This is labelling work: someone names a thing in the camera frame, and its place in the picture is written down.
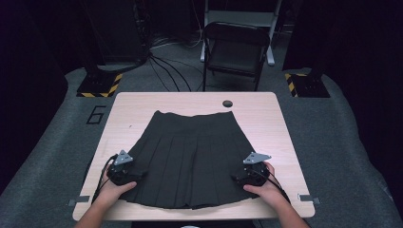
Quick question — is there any person's left hand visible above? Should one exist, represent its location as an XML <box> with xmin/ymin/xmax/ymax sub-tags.
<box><xmin>100</xmin><ymin>164</ymin><xmax>138</xmax><ymax>205</ymax></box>

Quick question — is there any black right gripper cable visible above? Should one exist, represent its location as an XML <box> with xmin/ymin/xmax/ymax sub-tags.
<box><xmin>265</xmin><ymin>170</ymin><xmax>291</xmax><ymax>204</ymax></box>

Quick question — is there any bundle of black floor cables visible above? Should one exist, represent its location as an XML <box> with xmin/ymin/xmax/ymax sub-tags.
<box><xmin>136</xmin><ymin>18</ymin><xmax>204</xmax><ymax>93</ymax></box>

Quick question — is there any grey tape strip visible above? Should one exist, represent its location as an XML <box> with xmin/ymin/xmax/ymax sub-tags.
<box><xmin>297</xmin><ymin>193</ymin><xmax>321</xmax><ymax>205</ymax></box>
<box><xmin>67</xmin><ymin>195</ymin><xmax>91</xmax><ymax>207</ymax></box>

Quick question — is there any black pleated skirt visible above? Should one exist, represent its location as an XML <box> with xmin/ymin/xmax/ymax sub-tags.
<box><xmin>119</xmin><ymin>109</ymin><xmax>261</xmax><ymax>211</ymax></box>

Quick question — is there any black folding chair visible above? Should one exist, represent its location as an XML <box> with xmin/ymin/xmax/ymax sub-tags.
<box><xmin>200</xmin><ymin>0</ymin><xmax>283</xmax><ymax>67</ymax></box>
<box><xmin>201</xmin><ymin>21</ymin><xmax>271</xmax><ymax>93</ymax></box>

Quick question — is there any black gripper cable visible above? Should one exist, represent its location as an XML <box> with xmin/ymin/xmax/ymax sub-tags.
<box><xmin>265</xmin><ymin>170</ymin><xmax>291</xmax><ymax>204</ymax></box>
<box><xmin>90</xmin><ymin>154</ymin><xmax>119</xmax><ymax>204</ymax></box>

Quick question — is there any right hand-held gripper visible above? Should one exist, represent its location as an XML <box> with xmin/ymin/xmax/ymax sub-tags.
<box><xmin>232</xmin><ymin>151</ymin><xmax>273</xmax><ymax>187</ymax></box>

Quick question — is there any hazard-striped black stand base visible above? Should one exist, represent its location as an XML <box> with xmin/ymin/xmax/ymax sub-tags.
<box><xmin>76</xmin><ymin>71</ymin><xmax>124</xmax><ymax>99</ymax></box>
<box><xmin>283</xmin><ymin>72</ymin><xmax>332</xmax><ymax>99</ymax></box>

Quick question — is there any person's right hand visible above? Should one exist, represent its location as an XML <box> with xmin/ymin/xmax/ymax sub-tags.
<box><xmin>242</xmin><ymin>161</ymin><xmax>286</xmax><ymax>208</ymax></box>

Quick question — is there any dark curtain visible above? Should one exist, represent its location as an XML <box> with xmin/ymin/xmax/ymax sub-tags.
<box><xmin>281</xmin><ymin>0</ymin><xmax>403</xmax><ymax>165</ymax></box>
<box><xmin>0</xmin><ymin>0</ymin><xmax>84</xmax><ymax>195</ymax></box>

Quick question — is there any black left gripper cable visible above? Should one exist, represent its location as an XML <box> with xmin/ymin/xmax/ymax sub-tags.
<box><xmin>90</xmin><ymin>154</ymin><xmax>119</xmax><ymax>204</ymax></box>

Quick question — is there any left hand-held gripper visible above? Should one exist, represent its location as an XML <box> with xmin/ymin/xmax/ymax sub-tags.
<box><xmin>106</xmin><ymin>149</ymin><xmax>139</xmax><ymax>186</ymax></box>

